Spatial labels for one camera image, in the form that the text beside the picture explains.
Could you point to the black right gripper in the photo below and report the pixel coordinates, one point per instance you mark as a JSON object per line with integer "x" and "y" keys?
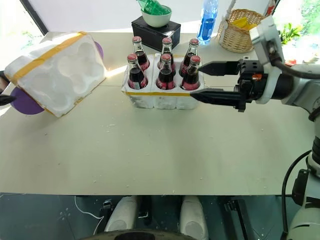
{"x": 251, "y": 80}

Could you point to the white foam box yellow tape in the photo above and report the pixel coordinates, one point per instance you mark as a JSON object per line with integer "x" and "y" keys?
{"x": 60, "y": 72}

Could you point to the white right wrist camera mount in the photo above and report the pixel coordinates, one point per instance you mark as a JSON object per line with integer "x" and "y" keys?
{"x": 268, "y": 42}

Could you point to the purple round plate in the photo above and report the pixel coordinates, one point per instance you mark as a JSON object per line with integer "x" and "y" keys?
{"x": 25, "y": 102}

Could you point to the black table clamp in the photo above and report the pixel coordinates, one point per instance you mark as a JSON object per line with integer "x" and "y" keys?
{"x": 237, "y": 215}
{"x": 107, "y": 208}

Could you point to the white paper tag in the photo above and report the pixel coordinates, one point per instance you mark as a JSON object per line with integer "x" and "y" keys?
{"x": 222, "y": 28}

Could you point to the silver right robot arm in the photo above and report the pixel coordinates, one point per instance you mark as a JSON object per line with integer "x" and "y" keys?
{"x": 305, "y": 92}

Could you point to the white bowl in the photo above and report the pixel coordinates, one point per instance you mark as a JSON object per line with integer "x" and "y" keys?
{"x": 156, "y": 18}

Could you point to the glass cola bottle red cap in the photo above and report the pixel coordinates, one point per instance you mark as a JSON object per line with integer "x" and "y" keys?
{"x": 138, "y": 53}
{"x": 191, "y": 56}
{"x": 167, "y": 48}
{"x": 191, "y": 80}
{"x": 165, "y": 78}
{"x": 136, "y": 77}

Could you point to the green plastic item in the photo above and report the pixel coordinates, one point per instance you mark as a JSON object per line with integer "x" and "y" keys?
{"x": 152, "y": 6}

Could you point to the white foam crate yellow tape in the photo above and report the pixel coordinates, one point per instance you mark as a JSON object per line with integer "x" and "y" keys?
{"x": 160, "y": 100}

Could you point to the green leafy plant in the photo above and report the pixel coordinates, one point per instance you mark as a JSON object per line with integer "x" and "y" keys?
{"x": 290, "y": 32}

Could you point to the black rectangular box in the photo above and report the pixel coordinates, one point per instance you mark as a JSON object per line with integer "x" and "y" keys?
{"x": 152, "y": 33}

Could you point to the white robot leg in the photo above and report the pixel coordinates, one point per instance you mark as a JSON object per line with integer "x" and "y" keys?
{"x": 122, "y": 215}
{"x": 193, "y": 217}

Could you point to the woven wicker basket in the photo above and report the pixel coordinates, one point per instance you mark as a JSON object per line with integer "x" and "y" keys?
{"x": 235, "y": 40}

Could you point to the blue liquid plastic bottle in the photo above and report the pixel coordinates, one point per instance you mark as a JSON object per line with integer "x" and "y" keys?
{"x": 207, "y": 25}

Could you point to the yellow item in basket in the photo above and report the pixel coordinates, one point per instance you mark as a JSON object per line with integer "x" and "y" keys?
{"x": 243, "y": 23}

